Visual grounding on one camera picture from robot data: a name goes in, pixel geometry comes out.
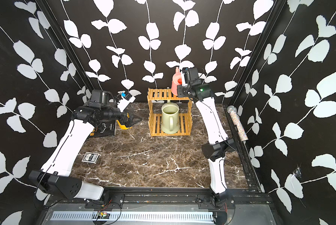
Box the yellow plastic watering can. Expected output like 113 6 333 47
117 119 131 130

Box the pink plastic watering can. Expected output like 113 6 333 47
171 67 182 96

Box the wooden slatted two-tier shelf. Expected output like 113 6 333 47
147 88 193 137

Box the light green watering can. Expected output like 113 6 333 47
161 102 179 134

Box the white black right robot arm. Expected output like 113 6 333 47
177 79 234 208

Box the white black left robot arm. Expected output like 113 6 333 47
29 90 142 200

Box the black book with gold title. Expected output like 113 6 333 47
88 121 116 138

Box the glitter microphone on stand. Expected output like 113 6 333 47
227 106 248 142

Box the black playing card box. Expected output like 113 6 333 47
82 152 101 164

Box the small green circuit board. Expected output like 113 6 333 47
96 211 111 220

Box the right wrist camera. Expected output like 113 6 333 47
182 67 199 86

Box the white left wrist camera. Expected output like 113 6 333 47
117 91 136 112

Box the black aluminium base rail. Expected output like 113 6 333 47
85 187 275 211

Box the white slotted cable duct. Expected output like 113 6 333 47
49 211 214 223

